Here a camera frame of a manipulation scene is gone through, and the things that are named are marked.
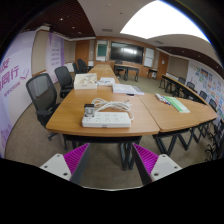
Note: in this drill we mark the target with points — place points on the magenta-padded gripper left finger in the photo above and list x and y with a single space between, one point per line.
75 159

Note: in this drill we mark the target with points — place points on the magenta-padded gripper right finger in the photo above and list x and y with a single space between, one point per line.
146 160

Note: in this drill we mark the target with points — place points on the white power strip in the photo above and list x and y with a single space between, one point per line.
106 120

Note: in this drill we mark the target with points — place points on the green booklet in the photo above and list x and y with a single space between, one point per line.
176 104

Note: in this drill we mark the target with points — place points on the white case of markers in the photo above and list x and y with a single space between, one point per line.
161 97

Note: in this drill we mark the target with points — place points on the small black flat object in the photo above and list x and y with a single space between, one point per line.
130 94

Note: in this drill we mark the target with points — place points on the large white booklet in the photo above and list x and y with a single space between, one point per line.
125 89

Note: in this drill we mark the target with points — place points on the black mesh office chair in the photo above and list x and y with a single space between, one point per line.
64 78
41 91

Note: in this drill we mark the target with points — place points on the white open cardboard box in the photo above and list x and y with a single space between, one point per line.
85 81

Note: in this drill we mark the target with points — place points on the white paper sheets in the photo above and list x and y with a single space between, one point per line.
106 81

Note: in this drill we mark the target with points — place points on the row of black office chairs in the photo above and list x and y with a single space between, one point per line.
203 95

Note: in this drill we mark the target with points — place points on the small dark side desk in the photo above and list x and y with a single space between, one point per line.
152 70

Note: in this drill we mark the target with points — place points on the group of black office chairs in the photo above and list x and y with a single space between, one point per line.
81 65

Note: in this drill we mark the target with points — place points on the dark lectern desk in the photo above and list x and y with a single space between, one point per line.
126 67

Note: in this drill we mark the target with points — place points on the brown wooden door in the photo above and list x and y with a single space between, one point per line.
162 65
82 51

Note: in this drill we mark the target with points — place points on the green and white whiteboard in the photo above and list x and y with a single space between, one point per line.
102 50

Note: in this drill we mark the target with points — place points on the large bright ceiling light panel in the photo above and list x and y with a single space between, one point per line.
160 20

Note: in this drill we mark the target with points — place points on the colourful wall poster display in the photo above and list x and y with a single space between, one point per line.
208 83

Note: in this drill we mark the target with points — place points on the large purple wall mural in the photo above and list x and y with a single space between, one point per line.
13 76

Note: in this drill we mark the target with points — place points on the narrow purple wall banner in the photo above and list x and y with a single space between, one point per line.
55 55

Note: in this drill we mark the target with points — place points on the large black wall screen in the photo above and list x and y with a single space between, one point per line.
126 52

